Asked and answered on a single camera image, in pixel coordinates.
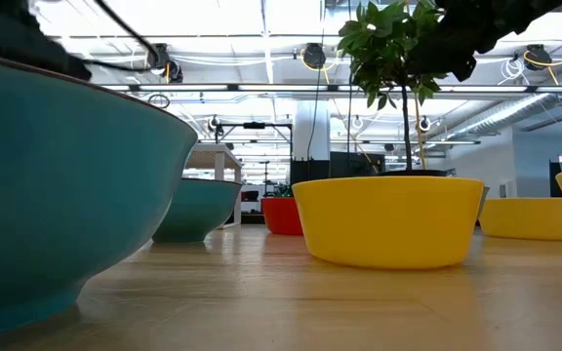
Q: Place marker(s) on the small red plastic bowl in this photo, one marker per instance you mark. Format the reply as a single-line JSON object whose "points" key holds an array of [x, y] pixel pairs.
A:
{"points": [[281, 217]]}

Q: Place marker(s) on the teal bowl with patterned inside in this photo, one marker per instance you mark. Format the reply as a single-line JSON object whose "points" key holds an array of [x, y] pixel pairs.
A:
{"points": [[196, 212], [42, 195]]}

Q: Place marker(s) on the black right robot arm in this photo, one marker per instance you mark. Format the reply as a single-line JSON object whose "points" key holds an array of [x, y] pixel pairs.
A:
{"points": [[530, 12]]}

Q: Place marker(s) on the green leafy plant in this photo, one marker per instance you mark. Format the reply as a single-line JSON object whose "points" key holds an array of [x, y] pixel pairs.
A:
{"points": [[383, 39]]}

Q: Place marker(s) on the tan bamboo plant stake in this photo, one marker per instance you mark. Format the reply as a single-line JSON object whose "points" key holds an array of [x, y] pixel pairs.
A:
{"points": [[420, 131]]}

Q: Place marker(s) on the black plant pot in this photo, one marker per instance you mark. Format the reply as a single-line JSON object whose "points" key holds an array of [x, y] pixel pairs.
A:
{"points": [[413, 173]]}

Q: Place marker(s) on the black computer monitor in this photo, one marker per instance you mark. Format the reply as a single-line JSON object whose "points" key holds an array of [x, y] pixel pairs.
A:
{"points": [[354, 163]]}

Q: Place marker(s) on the white building column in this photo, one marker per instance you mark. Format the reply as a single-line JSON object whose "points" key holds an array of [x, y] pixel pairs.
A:
{"points": [[310, 127]]}

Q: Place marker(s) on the long fluorescent light strip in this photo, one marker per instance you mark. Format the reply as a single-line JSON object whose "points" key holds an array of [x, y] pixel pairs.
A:
{"points": [[281, 88]]}

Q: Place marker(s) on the black cabinet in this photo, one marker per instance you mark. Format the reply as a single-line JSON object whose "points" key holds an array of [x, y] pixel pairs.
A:
{"points": [[309, 171]]}

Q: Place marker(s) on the white perforated metal shelf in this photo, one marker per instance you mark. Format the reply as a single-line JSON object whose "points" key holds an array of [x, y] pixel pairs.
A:
{"points": [[212, 156]]}

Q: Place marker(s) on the silver ventilation duct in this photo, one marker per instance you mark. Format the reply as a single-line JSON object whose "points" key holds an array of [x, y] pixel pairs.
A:
{"points": [[505, 114]]}

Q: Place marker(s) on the black gantry frame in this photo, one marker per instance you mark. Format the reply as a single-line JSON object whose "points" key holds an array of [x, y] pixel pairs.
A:
{"points": [[254, 125]]}

